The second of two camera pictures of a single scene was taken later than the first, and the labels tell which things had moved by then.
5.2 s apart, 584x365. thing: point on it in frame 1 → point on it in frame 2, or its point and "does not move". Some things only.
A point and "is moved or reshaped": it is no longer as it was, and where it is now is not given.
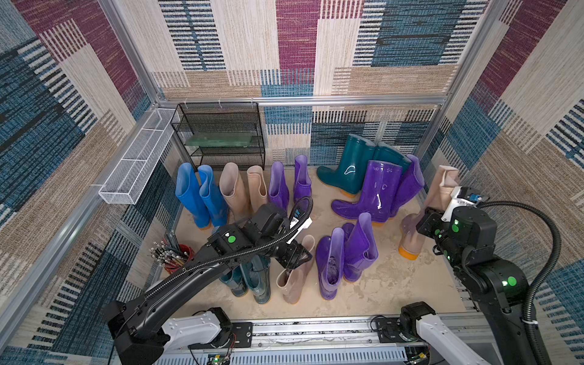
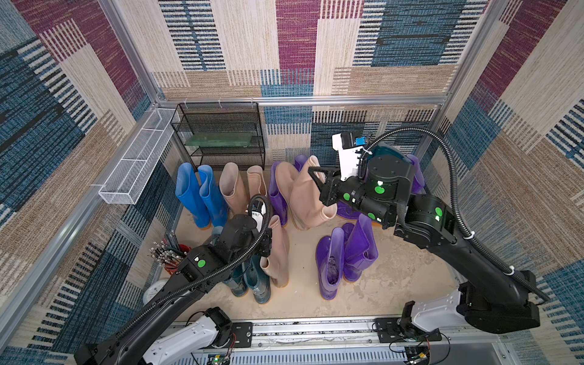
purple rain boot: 278,193 is moved or reshaped
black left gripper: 295,255 → 265,251
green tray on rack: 220,139 does not move
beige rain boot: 235,192 does not move
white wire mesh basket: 126,183 does not move
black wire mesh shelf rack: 229,135 does not move
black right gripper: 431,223 → 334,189
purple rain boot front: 330,258 does not move
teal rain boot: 236,280 does not move
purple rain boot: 360,248 does not move
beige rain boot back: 290,281 → 277,265
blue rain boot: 213,197 does not move
